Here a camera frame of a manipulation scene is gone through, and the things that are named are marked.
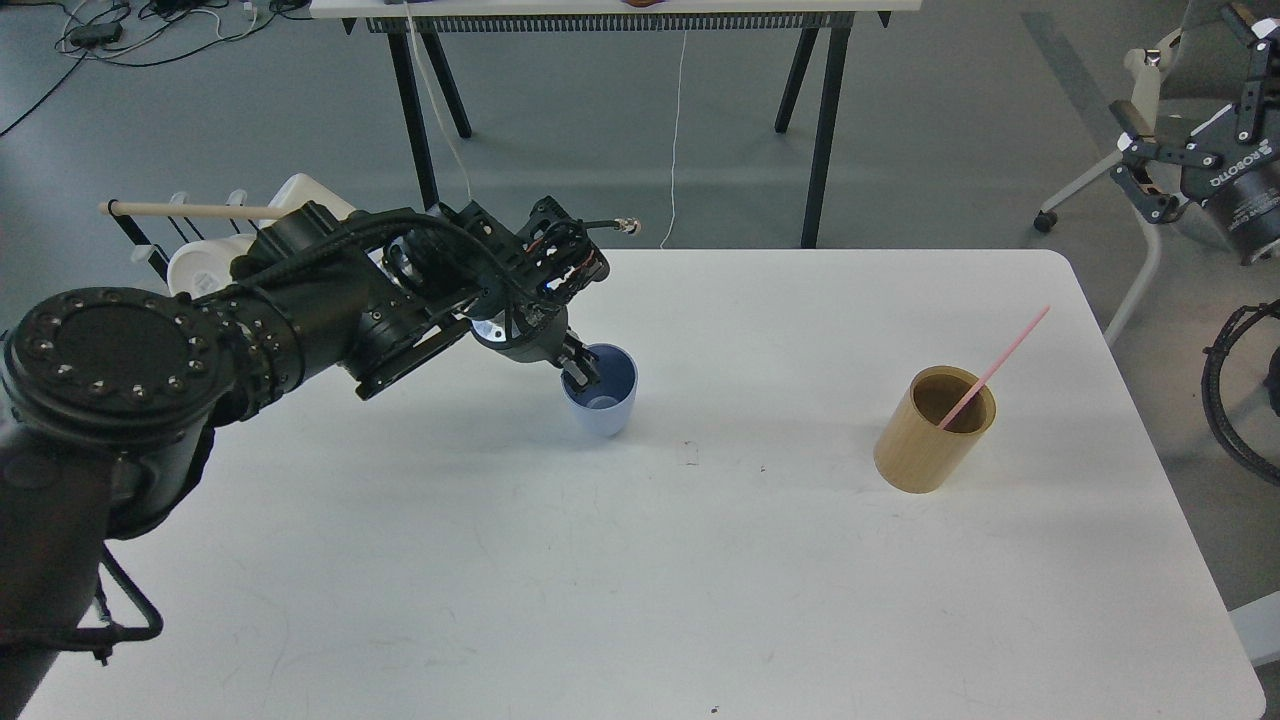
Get black trestle table background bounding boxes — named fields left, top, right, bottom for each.
left=305, top=1, right=924, bottom=249

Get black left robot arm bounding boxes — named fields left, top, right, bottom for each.
left=1, top=199, right=611, bottom=719

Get blue plastic cup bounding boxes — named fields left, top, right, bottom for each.
left=561, top=343, right=639, bottom=438

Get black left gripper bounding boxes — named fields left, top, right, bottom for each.
left=471, top=305, right=602, bottom=393

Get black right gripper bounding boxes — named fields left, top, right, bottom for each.
left=1110, top=3, right=1279, bottom=266

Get black floor cables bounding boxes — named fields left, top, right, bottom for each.
left=0, top=0, right=311, bottom=136

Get black wire cup rack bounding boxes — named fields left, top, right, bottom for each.
left=99, top=191, right=285, bottom=292

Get pink chopstick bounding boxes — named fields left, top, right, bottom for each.
left=937, top=304, right=1052, bottom=430

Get bamboo cylindrical holder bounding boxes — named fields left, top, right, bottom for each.
left=873, top=365, right=997, bottom=495

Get white hanging cable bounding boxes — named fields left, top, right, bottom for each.
left=404, top=0, right=479, bottom=217
left=659, top=29, right=689, bottom=250

